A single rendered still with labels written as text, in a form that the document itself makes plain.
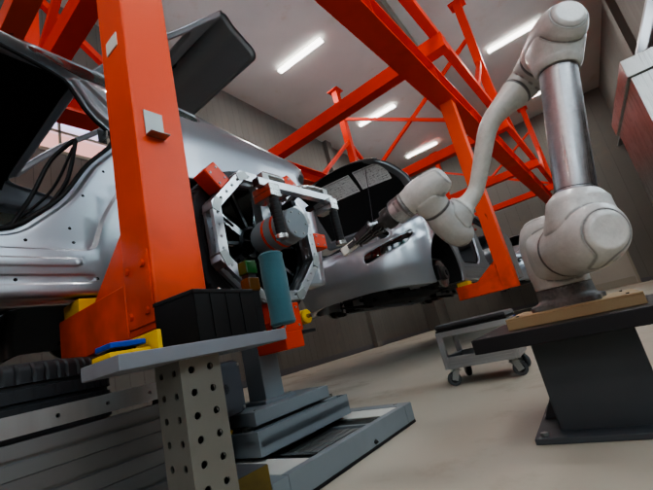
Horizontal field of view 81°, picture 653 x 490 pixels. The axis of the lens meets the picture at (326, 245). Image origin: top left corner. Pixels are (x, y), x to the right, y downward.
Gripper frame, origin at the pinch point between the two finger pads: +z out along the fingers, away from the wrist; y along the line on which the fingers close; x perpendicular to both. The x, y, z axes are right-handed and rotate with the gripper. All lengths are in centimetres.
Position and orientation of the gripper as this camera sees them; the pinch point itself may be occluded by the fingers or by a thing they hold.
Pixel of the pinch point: (350, 247)
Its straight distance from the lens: 140.8
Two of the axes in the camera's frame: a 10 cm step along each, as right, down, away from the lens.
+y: -5.5, -0.8, -8.3
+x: 4.4, 8.2, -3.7
